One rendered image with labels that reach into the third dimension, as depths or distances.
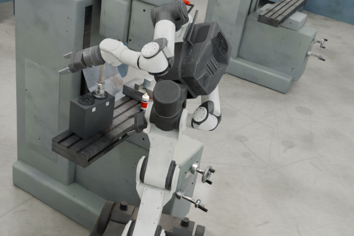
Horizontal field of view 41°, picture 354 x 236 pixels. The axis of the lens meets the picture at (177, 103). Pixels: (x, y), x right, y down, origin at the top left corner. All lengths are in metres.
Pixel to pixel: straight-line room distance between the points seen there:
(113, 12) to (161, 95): 0.96
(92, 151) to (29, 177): 1.15
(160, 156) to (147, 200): 0.26
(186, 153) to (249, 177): 1.32
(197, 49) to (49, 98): 1.36
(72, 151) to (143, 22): 0.80
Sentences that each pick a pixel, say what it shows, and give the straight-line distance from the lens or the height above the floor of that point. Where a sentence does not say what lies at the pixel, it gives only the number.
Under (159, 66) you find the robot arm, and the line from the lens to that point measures 1.93.
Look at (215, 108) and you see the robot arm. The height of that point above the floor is 1.34.
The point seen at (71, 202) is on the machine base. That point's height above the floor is 0.16.
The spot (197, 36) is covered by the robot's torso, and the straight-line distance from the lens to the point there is 2.14.
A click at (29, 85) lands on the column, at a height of 0.87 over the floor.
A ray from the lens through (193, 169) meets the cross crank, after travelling 2.94.
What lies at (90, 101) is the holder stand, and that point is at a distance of 2.51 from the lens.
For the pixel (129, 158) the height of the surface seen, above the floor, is 0.63.
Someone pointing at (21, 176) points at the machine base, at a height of 0.13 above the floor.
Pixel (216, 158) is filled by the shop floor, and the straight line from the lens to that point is 4.26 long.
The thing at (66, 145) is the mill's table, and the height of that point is 0.96.
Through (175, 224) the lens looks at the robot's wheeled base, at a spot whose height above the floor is 0.61.
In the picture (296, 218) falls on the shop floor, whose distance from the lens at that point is 3.90.
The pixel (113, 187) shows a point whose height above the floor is 0.34.
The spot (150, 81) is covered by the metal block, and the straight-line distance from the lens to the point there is 2.92.
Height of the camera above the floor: 2.43
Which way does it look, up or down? 29 degrees down
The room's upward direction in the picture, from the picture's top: 10 degrees clockwise
